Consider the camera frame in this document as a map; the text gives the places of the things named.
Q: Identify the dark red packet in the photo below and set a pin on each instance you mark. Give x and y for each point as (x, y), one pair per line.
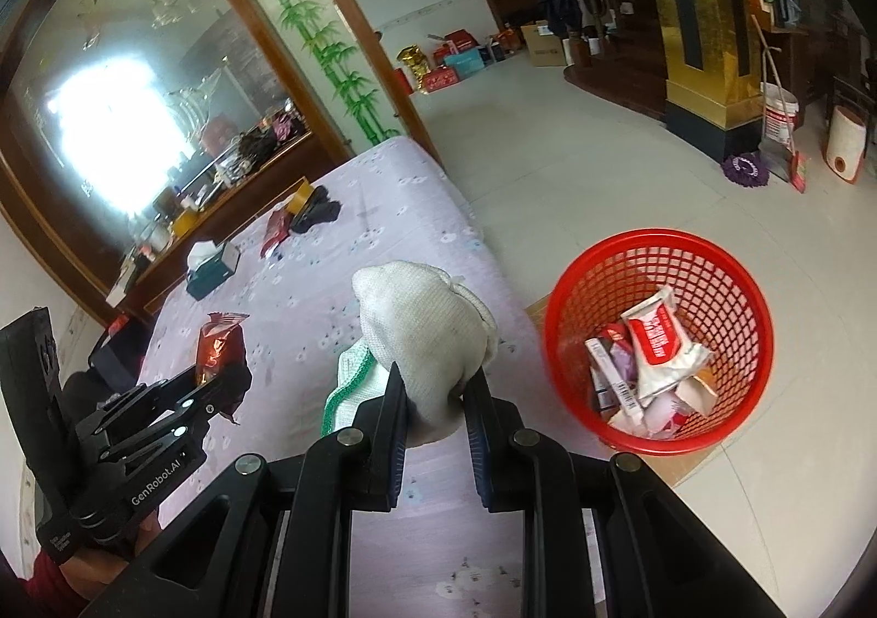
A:
(276, 231)

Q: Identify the gold pillar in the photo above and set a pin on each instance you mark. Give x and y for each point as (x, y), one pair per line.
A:
(712, 77)

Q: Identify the wooden shelf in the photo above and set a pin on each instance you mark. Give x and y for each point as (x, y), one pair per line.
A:
(795, 56)

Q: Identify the wooden framed mirror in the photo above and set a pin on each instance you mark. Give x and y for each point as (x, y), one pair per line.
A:
(137, 43)

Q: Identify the purple mop head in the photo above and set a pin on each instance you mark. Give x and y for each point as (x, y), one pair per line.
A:
(745, 169)

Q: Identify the teal tissue box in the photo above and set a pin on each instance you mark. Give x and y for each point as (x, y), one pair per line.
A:
(212, 272)

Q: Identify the gold foil bag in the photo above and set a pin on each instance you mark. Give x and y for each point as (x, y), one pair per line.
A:
(414, 67)

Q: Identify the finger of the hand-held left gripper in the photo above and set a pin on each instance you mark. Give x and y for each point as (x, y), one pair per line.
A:
(219, 388)
(137, 395)

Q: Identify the shiny red snack packet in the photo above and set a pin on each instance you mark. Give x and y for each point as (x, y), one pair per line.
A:
(220, 344)

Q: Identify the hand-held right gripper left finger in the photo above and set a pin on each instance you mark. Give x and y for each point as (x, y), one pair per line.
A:
(394, 447)

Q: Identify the pile of gift boxes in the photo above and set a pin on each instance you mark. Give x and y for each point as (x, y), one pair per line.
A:
(452, 70)

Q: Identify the wooden sideboard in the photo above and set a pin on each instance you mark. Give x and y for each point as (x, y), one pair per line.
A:
(226, 200)

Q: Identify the purple floral tablecloth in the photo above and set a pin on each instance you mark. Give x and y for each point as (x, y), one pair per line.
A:
(384, 227)

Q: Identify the broom with red head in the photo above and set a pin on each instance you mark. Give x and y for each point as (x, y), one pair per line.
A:
(798, 173)

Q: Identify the white paper roll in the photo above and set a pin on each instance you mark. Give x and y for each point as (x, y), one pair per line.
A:
(844, 142)

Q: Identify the dark jacket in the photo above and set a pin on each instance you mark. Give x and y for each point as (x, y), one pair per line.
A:
(558, 5)

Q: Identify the person's left forearm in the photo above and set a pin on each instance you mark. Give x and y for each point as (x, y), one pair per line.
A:
(41, 590)

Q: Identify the black case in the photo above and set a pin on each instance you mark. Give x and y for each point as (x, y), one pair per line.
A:
(120, 351)

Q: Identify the red plastic mesh basket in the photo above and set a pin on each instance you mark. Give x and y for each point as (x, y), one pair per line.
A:
(658, 447)

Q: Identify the white plastic bucket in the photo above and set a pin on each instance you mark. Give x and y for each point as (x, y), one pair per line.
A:
(778, 118)

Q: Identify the wooden staircase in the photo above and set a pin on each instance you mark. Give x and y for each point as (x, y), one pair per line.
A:
(616, 63)

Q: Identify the white cotton glove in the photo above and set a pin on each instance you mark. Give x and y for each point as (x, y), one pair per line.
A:
(411, 330)

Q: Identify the blue white carton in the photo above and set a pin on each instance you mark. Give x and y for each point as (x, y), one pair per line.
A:
(606, 361)

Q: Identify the yellow tape roll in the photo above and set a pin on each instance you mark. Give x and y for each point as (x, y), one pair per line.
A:
(300, 197)

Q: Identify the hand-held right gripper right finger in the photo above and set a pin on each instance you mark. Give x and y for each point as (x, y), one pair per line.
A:
(476, 453)

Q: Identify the green bamboo wall decal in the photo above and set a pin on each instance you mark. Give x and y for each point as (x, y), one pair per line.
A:
(329, 56)

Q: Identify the brown cardboard box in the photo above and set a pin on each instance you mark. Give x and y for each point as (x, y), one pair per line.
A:
(545, 46)

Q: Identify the black pouch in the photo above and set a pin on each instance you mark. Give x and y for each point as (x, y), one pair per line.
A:
(315, 217)

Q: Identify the white red wipes packet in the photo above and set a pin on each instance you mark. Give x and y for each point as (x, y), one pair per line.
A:
(661, 334)

